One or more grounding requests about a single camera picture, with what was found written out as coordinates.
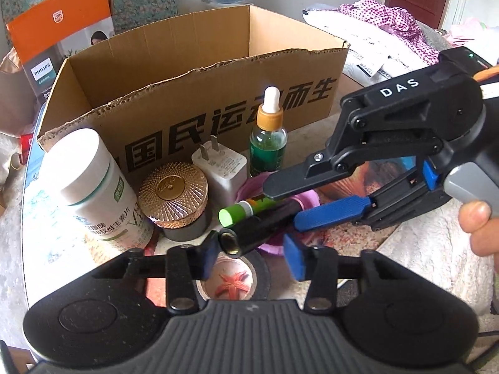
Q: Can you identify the brown cardboard box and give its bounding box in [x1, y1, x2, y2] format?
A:
[37, 4, 351, 180]

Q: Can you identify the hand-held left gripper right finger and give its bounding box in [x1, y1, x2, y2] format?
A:
[283, 234, 395, 314]

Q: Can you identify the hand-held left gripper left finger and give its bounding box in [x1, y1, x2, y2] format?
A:
[91, 231, 220, 317]

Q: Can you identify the orange appliance box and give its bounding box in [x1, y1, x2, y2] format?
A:
[6, 0, 118, 106]

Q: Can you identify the black flashlight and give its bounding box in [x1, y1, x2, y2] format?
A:
[218, 199, 303, 258]

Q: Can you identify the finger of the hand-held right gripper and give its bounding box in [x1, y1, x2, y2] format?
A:
[293, 167, 450, 233]
[262, 108, 443, 201]

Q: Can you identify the person's right hand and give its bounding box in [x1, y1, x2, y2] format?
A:
[459, 201, 499, 274]

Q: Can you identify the pink patterned cloth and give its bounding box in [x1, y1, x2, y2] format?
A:
[339, 0, 442, 65]

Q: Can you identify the green dropper bottle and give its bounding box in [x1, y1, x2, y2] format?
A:
[249, 86, 288, 178]

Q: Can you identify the pink plastic bowl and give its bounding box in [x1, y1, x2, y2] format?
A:
[234, 171, 320, 257]

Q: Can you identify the white supplement bottle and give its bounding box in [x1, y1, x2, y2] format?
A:
[39, 128, 154, 254]

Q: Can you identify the gold lid cosmetic jar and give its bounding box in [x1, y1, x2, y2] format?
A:
[137, 161, 213, 242]

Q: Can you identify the small white pump bottle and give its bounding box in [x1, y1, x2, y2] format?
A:
[191, 134, 248, 205]

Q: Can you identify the black tape roll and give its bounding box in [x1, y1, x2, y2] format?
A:
[195, 251, 272, 301]

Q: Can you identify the white plastic bag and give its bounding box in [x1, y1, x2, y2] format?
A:
[302, 6, 433, 87]

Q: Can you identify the red packet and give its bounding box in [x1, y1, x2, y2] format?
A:
[17, 132, 36, 161]

